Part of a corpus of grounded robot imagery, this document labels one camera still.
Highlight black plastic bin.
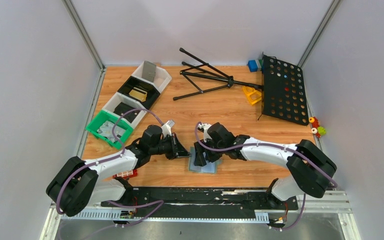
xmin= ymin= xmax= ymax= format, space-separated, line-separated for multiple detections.
xmin=117 ymin=76 xmax=161 ymax=110

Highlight white plastic bin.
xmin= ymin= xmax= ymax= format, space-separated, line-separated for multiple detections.
xmin=131 ymin=61 xmax=173 ymax=93
xmin=102 ymin=92 xmax=147 ymax=129

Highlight green plastic bin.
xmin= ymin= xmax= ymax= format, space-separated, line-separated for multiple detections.
xmin=85 ymin=110 xmax=133 ymax=150

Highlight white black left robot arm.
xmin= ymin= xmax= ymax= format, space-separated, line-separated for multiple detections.
xmin=45 ymin=125 xmax=190 ymax=217

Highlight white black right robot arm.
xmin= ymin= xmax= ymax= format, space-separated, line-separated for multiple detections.
xmin=194 ymin=122 xmax=338 ymax=203

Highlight silver cards in green bin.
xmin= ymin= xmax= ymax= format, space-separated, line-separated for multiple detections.
xmin=96 ymin=120 xmax=126 ymax=143

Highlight gold cards in black bin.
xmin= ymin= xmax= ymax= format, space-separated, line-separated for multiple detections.
xmin=128 ymin=87 xmax=148 ymax=102

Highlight grey card holder in bin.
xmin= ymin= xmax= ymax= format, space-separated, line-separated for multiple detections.
xmin=141 ymin=60 xmax=157 ymax=82

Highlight red white toy block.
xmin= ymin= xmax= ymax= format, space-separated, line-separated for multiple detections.
xmin=112 ymin=169 xmax=138 ymax=180

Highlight black item in white bin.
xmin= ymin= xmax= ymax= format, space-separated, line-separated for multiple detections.
xmin=113 ymin=102 xmax=140 ymax=123

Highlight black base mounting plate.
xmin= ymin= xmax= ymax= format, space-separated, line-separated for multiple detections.
xmin=117 ymin=186 xmax=299 ymax=219

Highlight black folding tripod stand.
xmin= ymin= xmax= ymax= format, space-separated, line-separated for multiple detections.
xmin=172 ymin=47 xmax=265 ymax=101

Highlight black perforated music stand tray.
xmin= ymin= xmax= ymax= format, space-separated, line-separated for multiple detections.
xmin=261 ymin=54 xmax=309 ymax=126

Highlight blue toy block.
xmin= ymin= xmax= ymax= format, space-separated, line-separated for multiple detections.
xmin=247 ymin=59 xmax=263 ymax=72

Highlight red yellow green toy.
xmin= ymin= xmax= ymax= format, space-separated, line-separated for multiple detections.
xmin=308 ymin=116 xmax=327 ymax=139

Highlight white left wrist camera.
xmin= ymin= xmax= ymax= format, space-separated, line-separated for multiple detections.
xmin=161 ymin=119 xmax=175 ymax=137

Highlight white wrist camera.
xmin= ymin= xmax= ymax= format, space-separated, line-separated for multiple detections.
xmin=161 ymin=119 xmax=175 ymax=137
xmin=197 ymin=123 xmax=212 ymax=142

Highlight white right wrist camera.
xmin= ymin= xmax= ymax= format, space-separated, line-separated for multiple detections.
xmin=197 ymin=123 xmax=212 ymax=142

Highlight yellow plastic toy frame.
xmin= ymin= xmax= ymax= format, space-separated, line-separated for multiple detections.
xmin=242 ymin=86 xmax=262 ymax=106

